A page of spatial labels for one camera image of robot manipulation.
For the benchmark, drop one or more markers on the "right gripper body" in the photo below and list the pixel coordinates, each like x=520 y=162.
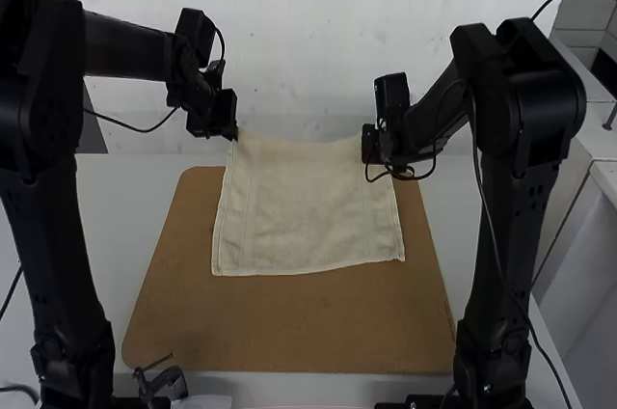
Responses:
x=381 y=144

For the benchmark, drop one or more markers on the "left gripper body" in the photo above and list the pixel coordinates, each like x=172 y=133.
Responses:
x=222 y=112

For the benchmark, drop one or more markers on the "pale towel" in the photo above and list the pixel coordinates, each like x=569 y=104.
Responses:
x=308 y=206

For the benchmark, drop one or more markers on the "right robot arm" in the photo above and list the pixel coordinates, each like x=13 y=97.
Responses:
x=525 y=105

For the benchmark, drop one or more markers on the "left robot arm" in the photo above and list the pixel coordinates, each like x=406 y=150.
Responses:
x=43 y=139

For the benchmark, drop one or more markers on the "cork mat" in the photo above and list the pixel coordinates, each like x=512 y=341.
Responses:
x=289 y=322

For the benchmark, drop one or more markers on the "black clamp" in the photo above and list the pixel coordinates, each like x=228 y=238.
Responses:
x=161 y=377

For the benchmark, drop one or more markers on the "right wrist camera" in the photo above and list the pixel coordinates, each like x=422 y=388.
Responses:
x=391 y=90

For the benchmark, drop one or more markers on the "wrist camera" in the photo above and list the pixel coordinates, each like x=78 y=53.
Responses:
x=391 y=90
x=196 y=35

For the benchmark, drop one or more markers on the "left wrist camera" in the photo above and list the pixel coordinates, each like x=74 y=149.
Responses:
x=196 y=35

